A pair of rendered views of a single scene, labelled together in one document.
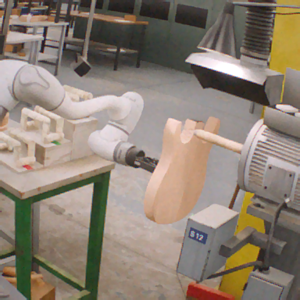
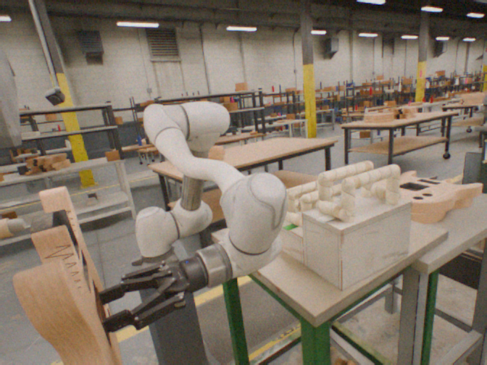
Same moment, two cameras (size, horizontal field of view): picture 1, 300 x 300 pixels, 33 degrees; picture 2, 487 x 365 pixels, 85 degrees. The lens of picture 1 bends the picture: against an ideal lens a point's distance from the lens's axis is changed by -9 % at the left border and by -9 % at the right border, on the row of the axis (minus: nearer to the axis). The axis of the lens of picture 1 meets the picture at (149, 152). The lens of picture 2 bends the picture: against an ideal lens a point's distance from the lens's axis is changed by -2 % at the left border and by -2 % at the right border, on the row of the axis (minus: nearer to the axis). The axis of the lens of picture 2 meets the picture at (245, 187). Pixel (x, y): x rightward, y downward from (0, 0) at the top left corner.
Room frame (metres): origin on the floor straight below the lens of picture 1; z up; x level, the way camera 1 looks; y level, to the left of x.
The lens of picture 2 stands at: (2.39, -0.35, 1.40)
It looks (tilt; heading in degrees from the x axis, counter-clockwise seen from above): 17 degrees down; 117
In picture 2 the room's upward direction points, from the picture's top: 7 degrees counter-clockwise
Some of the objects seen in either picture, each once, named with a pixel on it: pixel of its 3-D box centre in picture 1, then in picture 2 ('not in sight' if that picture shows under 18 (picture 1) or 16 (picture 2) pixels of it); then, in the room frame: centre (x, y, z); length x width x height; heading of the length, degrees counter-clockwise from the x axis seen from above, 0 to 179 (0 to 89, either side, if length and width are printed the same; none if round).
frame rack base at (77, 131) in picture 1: (64, 131); (356, 234); (2.34, 0.40, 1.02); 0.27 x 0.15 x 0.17; 54
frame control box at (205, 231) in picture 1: (227, 255); not in sight; (1.45, -0.29, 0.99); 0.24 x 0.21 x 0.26; 57
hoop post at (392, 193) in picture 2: not in sight; (392, 187); (2.43, 0.44, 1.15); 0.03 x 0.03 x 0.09
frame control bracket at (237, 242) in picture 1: (238, 241); not in sight; (1.50, -0.32, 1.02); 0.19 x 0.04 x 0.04; 147
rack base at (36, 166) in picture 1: (13, 158); not in sight; (2.09, 0.58, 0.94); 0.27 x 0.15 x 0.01; 54
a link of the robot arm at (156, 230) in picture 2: not in sight; (153, 229); (1.39, 0.54, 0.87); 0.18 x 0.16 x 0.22; 61
